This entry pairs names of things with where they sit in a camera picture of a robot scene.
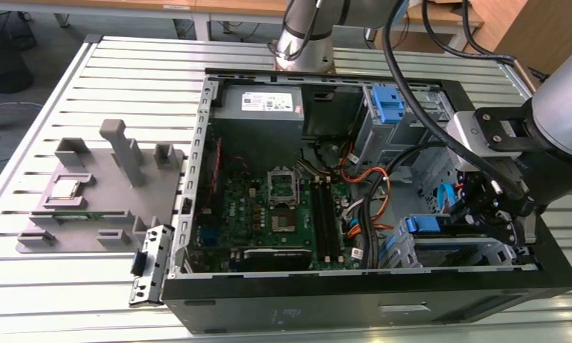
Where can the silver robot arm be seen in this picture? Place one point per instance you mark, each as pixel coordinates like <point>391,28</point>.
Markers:
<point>305,53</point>

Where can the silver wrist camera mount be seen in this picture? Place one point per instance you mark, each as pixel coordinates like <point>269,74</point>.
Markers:
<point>528,232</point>

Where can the tall metal drive cage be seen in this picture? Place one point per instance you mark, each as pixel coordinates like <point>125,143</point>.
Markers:
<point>376,139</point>

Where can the grey-framed desk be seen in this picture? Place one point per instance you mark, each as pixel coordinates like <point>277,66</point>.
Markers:
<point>124,9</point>

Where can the black graphics card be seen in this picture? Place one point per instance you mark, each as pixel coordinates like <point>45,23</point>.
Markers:
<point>276,261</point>

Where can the wooden desk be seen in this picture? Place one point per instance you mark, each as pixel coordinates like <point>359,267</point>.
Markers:
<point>448,19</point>

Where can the grey parts rack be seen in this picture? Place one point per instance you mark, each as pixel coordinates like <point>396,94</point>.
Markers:
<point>119,200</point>

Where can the black RAM slot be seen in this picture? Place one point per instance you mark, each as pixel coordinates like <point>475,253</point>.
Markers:
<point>320,218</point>
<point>333,218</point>

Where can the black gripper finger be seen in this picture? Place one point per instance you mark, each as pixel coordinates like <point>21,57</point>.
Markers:
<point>476,200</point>
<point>506,230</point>

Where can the green RAM stick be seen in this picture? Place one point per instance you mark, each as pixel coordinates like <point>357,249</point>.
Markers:
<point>80,215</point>

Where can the black mesh trash bin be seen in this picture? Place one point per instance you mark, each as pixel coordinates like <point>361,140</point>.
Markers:
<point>9,71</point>

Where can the silver CPU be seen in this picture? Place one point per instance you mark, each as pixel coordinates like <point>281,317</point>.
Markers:
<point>65,188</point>

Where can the metal disk bay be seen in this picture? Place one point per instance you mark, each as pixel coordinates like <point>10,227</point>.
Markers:
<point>457,241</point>

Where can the CPU socket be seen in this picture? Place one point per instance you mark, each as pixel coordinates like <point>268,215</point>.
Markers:
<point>284,219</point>

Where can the hard disk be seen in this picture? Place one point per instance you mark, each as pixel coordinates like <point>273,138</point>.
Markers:
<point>427,223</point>

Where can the blue plastic drive latch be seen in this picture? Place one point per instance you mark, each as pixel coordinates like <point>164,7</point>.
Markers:
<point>385,103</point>

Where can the green motherboard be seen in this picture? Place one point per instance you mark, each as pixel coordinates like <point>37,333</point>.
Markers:
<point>261,236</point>

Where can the grey power supply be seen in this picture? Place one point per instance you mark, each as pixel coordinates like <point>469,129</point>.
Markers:
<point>261,143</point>

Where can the hinged metal slot bracket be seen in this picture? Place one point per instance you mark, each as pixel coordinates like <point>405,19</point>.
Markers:
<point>155,257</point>

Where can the black PC case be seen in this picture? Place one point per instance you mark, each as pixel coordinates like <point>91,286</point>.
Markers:
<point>315,307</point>

